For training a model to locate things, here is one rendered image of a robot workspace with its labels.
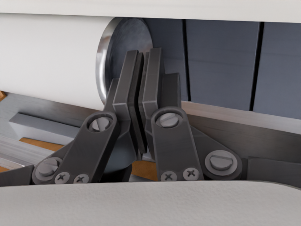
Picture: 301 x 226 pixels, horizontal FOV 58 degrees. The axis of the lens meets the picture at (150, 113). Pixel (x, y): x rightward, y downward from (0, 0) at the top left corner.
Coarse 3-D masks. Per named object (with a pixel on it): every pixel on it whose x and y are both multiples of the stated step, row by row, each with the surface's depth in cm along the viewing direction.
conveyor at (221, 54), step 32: (160, 32) 15; (192, 32) 14; (224, 32) 14; (256, 32) 13; (288, 32) 12; (192, 64) 16; (224, 64) 15; (256, 64) 15; (288, 64) 13; (192, 96) 17; (224, 96) 16; (256, 96) 15; (288, 96) 15
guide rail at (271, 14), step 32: (0, 0) 14; (32, 0) 13; (64, 0) 12; (96, 0) 11; (128, 0) 11; (160, 0) 10; (192, 0) 10; (224, 0) 9; (256, 0) 9; (288, 0) 8
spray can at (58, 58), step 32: (0, 32) 15; (32, 32) 14; (64, 32) 13; (96, 32) 12; (128, 32) 14; (0, 64) 15; (32, 64) 14; (64, 64) 13; (96, 64) 12; (32, 96) 16; (64, 96) 14; (96, 96) 13
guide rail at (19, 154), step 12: (0, 144) 16; (12, 144) 16; (24, 144) 16; (0, 156) 15; (12, 156) 15; (24, 156) 15; (36, 156) 15; (12, 168) 15; (132, 180) 13; (144, 180) 12
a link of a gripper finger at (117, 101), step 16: (128, 64) 11; (112, 80) 12; (128, 80) 10; (112, 96) 11; (128, 96) 10; (112, 112) 10; (128, 112) 10; (128, 128) 10; (128, 144) 10; (144, 144) 11; (48, 160) 9; (112, 160) 10; (128, 160) 10; (32, 176) 9; (48, 176) 9; (112, 176) 10
